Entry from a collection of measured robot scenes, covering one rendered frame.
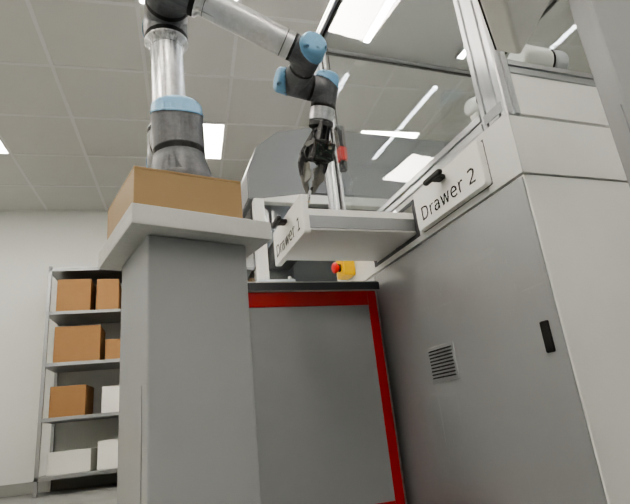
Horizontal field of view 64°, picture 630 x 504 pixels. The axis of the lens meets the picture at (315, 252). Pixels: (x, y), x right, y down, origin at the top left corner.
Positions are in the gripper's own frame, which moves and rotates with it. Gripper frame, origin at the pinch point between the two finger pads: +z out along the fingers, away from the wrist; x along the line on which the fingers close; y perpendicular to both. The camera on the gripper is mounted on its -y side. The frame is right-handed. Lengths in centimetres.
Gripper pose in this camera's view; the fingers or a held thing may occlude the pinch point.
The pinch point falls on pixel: (309, 189)
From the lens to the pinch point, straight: 153.7
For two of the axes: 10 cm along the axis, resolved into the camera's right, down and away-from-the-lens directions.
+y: 4.1, 0.3, -9.1
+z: -1.4, 9.9, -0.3
